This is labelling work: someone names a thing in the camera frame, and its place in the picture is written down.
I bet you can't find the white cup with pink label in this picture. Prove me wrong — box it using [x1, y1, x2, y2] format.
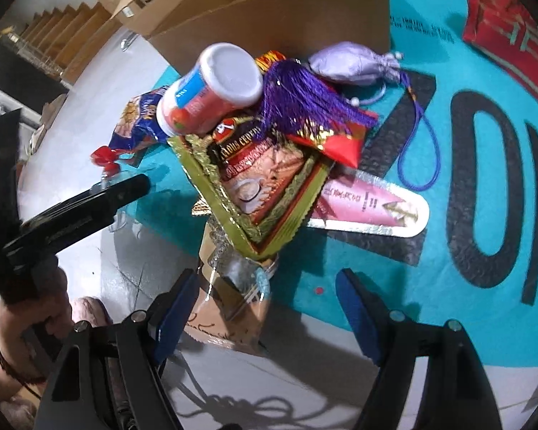
[156, 42, 264, 137]

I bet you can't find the person's left hand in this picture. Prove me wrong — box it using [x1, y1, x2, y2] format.
[0, 255, 114, 345]

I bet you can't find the brown cord bracelet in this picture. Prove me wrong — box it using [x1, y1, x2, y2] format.
[0, 311, 48, 386]

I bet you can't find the tan packet with clear window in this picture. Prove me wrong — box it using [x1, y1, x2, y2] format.
[184, 219, 281, 357]

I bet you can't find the red box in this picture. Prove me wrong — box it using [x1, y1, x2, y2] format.
[462, 0, 538, 113]

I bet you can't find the small red candy wrapper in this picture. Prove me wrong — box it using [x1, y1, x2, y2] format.
[91, 145, 119, 175]

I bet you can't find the teal mat with black letters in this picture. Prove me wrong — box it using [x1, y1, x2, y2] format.
[130, 0, 538, 354]

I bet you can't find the red and gold snack packet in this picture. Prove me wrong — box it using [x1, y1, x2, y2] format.
[255, 49, 379, 169]

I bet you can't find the white desktop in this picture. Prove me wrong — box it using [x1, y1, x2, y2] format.
[15, 22, 538, 430]

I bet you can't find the person's left forearm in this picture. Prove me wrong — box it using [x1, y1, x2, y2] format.
[0, 318, 50, 413]

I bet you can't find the black board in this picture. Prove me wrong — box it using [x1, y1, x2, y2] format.
[0, 38, 68, 115]

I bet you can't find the pink pouch with silver edge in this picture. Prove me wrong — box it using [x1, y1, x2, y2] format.
[305, 170, 430, 239]

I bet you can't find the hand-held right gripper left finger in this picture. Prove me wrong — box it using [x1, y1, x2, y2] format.
[35, 269, 200, 430]

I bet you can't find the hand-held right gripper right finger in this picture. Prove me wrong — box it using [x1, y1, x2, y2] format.
[335, 268, 505, 430]

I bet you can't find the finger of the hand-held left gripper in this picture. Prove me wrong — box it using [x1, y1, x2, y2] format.
[22, 174, 152, 256]

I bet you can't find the lilac sachet with purple tassel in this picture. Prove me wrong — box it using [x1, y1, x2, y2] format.
[255, 41, 438, 194]

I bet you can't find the large cardboard box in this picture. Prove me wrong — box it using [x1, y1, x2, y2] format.
[110, 0, 396, 79]

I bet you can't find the blue snack packet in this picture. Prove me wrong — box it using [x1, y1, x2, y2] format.
[108, 85, 178, 162]

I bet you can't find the wooden staircase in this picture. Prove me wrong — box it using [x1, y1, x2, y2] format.
[18, 2, 122, 83]

